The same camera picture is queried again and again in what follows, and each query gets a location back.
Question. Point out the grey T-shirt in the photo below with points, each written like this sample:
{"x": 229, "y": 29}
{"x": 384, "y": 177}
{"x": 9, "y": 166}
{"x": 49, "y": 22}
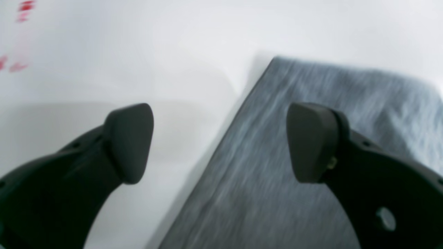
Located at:
{"x": 249, "y": 198}

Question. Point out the red tape rectangle marking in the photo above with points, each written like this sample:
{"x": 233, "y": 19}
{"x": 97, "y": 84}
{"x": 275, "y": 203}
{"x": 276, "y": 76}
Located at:
{"x": 15, "y": 34}

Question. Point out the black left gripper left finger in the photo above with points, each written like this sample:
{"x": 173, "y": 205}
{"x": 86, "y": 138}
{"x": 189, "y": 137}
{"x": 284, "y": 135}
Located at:
{"x": 53, "y": 201}

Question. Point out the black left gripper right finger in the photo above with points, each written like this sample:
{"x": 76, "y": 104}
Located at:
{"x": 392, "y": 203}

